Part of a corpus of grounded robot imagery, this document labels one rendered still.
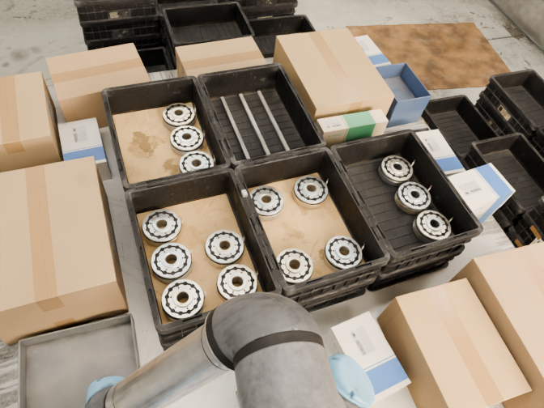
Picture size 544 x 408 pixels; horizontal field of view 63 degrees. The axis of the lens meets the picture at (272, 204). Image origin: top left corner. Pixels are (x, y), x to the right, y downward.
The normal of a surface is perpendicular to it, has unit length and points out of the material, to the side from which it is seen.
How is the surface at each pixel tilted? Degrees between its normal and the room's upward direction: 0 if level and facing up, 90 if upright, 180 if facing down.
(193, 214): 0
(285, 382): 10
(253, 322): 36
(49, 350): 0
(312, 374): 23
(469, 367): 0
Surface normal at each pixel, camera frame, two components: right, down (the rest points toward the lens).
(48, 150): 0.35, 0.79
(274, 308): -0.05, -0.89
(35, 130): 0.11, -0.57
